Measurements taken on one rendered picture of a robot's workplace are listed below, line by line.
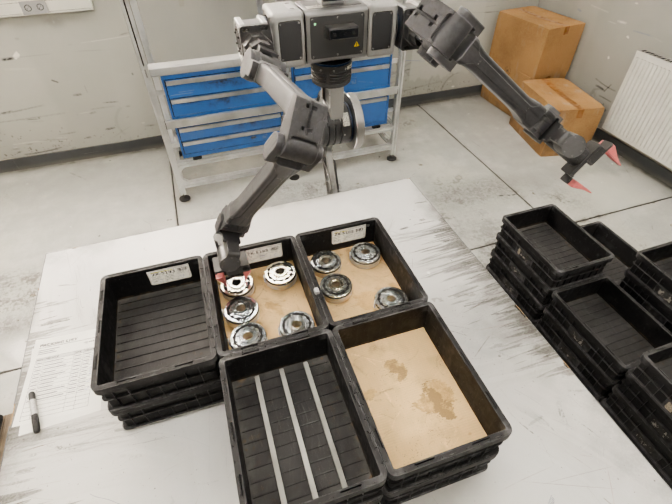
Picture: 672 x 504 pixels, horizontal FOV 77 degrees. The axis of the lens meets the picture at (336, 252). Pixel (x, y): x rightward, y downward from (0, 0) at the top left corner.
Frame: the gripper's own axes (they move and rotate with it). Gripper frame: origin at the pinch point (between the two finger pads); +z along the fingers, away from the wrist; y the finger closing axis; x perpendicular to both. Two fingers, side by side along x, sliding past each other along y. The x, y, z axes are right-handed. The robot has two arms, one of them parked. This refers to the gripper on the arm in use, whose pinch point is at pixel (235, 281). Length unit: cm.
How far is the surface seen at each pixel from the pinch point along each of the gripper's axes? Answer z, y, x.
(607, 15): 5, 324, 190
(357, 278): 4.7, 38.2, -7.7
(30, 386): 16, -65, -7
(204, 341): 3.9, -12.4, -16.7
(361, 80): 22, 112, 180
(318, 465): 4, 9, -60
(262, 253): -1.7, 10.4, 7.7
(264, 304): 4.1, 6.8, -8.8
